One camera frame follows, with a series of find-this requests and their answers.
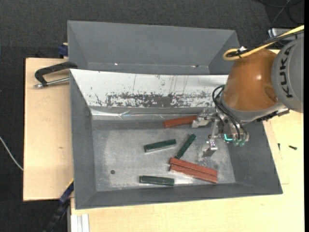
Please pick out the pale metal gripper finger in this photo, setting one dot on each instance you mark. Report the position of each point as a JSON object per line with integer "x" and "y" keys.
{"x": 210, "y": 150}
{"x": 200, "y": 122}

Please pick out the red-brown flat block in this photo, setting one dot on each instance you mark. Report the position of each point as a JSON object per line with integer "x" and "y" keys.
{"x": 190, "y": 173}
{"x": 179, "y": 121}
{"x": 195, "y": 166}

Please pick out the dark green flat block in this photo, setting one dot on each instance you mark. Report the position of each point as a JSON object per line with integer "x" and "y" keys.
{"x": 156, "y": 180}
{"x": 185, "y": 146}
{"x": 159, "y": 145}

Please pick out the grey metal bin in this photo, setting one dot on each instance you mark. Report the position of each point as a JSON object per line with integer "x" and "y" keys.
{"x": 135, "y": 158}

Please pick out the small black screw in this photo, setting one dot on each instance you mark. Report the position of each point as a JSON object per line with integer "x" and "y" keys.
{"x": 293, "y": 148}

